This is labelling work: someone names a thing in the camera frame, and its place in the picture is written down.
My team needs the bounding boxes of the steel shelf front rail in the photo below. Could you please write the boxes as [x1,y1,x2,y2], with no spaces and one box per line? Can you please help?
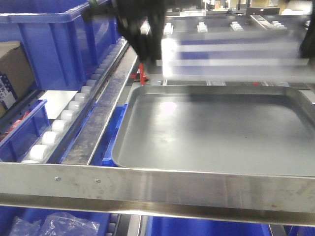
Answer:
[0,162,315,226]

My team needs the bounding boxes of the small blue bin lower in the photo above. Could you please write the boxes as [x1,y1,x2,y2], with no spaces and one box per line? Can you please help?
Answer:
[0,99,50,162]

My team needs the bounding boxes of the large blue plastic bin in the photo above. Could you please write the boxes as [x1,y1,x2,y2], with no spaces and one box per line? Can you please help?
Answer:
[0,0,120,90]

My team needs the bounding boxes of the red rack frame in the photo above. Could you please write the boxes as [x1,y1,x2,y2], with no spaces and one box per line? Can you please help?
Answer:
[129,63,149,86]

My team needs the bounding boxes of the white roller conveyor rail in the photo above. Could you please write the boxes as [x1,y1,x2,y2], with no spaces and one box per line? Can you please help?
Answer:
[20,38,127,164]

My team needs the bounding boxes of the blue bin lower shelf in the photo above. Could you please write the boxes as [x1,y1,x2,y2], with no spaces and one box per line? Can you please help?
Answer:
[90,103,127,167]

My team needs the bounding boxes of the taped cardboard box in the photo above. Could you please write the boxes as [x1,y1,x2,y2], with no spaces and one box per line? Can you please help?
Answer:
[0,41,35,117]

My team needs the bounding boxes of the clear plastic bags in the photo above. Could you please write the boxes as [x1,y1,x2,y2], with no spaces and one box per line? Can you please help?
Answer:
[9,212,100,236]

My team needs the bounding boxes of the silver metal tray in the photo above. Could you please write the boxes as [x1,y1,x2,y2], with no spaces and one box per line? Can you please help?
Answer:
[112,86,315,177]

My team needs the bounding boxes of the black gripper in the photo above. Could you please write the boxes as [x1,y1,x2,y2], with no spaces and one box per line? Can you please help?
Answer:
[114,0,166,64]

